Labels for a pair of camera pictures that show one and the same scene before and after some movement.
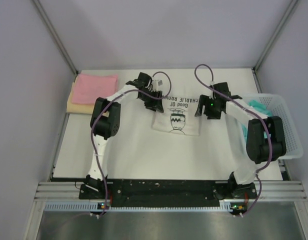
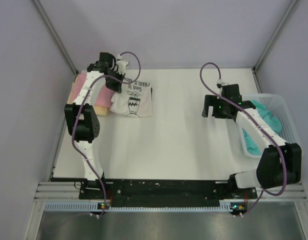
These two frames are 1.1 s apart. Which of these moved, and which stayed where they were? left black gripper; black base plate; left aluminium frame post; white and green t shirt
Moved: left black gripper; white and green t shirt
Stayed: left aluminium frame post; black base plate
